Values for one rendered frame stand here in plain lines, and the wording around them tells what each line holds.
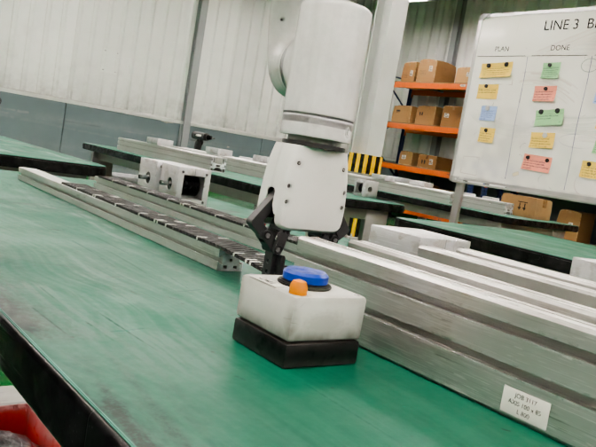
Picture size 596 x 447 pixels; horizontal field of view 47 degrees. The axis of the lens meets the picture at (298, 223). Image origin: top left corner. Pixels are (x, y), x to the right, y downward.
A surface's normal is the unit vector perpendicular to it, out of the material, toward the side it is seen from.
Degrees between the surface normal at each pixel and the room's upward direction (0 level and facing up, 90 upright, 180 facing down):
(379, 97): 90
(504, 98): 90
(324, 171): 90
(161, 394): 0
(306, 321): 90
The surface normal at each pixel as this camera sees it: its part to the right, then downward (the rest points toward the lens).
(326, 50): -0.08, 0.08
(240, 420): 0.17, -0.98
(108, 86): 0.61, 0.18
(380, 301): -0.79, -0.07
